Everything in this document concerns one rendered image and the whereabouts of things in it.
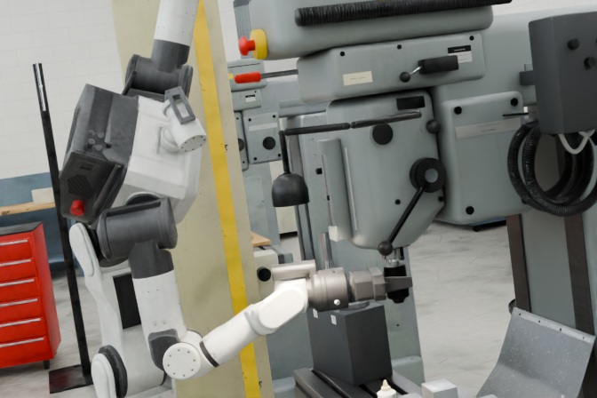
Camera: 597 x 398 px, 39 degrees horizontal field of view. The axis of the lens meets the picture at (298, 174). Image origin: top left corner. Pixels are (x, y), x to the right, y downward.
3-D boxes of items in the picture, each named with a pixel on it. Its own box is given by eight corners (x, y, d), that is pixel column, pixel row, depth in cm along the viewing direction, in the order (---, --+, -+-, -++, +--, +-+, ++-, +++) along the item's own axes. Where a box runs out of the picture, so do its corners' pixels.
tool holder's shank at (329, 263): (328, 271, 230) (322, 231, 229) (338, 271, 228) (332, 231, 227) (322, 274, 227) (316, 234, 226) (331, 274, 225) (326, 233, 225)
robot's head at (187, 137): (171, 160, 184) (186, 137, 178) (154, 122, 187) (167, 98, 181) (196, 155, 188) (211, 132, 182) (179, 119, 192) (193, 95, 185)
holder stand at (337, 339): (354, 386, 213) (343, 310, 211) (313, 368, 233) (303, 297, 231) (394, 374, 218) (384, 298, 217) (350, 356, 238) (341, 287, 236)
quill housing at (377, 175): (370, 258, 167) (349, 98, 165) (335, 244, 187) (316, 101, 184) (456, 241, 173) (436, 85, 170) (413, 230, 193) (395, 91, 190)
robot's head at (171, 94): (173, 142, 185) (174, 124, 178) (158, 111, 188) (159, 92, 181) (199, 133, 187) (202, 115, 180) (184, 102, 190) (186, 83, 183)
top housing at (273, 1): (283, 52, 158) (271, -34, 156) (250, 64, 183) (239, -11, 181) (503, 26, 171) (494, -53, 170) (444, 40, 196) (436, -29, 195)
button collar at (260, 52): (259, 59, 167) (255, 27, 166) (252, 60, 172) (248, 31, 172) (269, 57, 167) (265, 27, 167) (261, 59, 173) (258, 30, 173)
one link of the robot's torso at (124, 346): (96, 400, 220) (60, 226, 220) (155, 379, 231) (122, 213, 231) (121, 407, 208) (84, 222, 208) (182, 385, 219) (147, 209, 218)
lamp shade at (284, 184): (266, 207, 164) (261, 176, 164) (288, 201, 170) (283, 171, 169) (294, 206, 160) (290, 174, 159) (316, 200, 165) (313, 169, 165)
